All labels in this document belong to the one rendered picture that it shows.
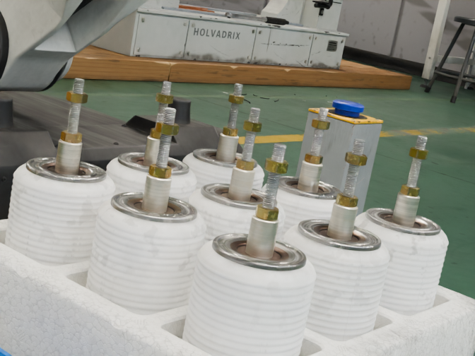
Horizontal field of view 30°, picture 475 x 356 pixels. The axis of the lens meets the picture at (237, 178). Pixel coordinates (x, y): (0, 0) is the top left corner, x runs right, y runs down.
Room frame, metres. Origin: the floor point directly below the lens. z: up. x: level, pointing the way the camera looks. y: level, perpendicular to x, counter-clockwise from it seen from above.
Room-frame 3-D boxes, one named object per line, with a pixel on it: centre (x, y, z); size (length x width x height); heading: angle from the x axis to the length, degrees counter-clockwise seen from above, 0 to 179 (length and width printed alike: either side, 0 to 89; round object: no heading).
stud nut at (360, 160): (0.77, -0.10, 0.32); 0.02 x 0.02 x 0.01; 10
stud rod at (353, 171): (0.77, -0.10, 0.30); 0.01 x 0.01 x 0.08
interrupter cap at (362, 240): (0.77, -0.10, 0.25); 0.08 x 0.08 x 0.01
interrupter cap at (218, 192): (0.84, 0.00, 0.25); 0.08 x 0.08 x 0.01
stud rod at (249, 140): (0.84, 0.00, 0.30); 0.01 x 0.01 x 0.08
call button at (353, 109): (1.11, -0.12, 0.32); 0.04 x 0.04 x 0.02
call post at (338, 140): (1.11, -0.12, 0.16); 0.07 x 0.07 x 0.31; 53
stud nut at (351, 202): (0.77, -0.10, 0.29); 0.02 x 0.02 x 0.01; 10
